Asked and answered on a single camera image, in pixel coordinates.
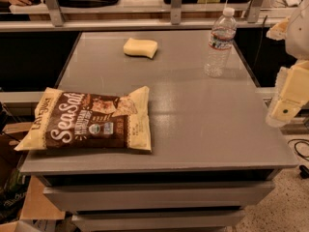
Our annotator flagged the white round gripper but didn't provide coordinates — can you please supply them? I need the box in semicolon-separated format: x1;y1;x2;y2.
266;0;309;128

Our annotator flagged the clear plastic water bottle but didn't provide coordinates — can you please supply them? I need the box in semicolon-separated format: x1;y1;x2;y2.
204;7;237;77

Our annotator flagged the brown sea salt chip bag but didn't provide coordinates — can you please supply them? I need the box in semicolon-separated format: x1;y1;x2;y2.
15;86;152;151

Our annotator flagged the grey drawer cabinet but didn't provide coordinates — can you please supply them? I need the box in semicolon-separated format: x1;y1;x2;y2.
21;31;297;232

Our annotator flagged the yellow sponge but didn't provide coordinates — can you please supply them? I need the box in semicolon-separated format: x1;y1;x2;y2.
124;38;157;59

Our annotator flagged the cardboard box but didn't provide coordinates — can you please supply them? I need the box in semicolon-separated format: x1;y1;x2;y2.
0;123;67;232

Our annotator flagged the black cable on floor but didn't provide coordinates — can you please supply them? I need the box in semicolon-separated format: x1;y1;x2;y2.
287;138;309;180

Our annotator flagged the metal shelf bracket middle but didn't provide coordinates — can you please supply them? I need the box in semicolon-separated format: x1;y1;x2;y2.
170;0;182;25

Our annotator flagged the metal shelf bracket left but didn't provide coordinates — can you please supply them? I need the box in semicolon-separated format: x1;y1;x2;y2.
44;0;64;27

